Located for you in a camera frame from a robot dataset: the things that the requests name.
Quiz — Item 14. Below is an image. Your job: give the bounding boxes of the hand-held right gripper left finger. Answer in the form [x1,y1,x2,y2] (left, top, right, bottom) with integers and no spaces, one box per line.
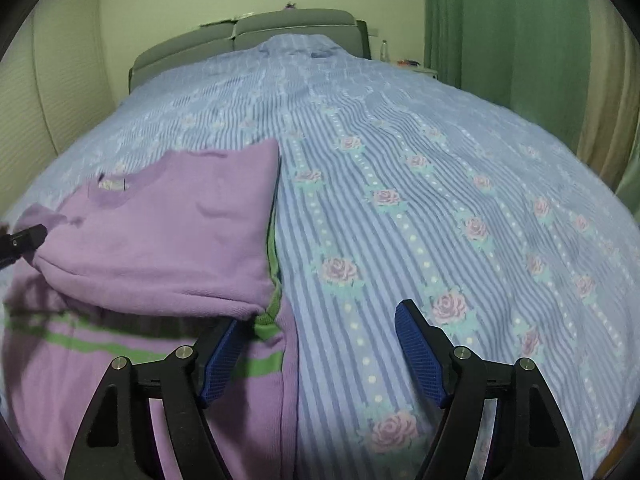
[63,318,239,480]

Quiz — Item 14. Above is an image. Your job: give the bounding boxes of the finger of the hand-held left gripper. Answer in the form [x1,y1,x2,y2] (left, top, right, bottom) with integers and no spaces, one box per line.
[0,224,49,270]

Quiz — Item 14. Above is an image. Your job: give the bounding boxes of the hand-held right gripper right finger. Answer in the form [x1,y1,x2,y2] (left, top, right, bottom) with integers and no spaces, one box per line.
[394,299,584,480]

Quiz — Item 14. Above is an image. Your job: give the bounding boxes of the purple sweater with green stripes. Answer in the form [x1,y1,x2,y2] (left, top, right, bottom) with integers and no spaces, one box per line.
[0,138,301,480]

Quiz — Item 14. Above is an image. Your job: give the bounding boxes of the blue floral striped bedspread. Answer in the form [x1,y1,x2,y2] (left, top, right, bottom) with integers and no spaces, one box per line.
[0,33,633,480]

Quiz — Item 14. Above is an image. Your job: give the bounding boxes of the white nightstand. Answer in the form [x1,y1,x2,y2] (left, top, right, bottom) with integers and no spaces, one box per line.
[395,62,440,80]

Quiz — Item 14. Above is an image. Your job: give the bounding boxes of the grey padded headboard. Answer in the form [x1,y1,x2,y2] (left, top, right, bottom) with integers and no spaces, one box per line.
[128,9,373,94]

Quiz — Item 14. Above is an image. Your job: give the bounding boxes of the green curtain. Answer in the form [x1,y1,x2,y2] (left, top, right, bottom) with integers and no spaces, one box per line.
[422,0,640,201]

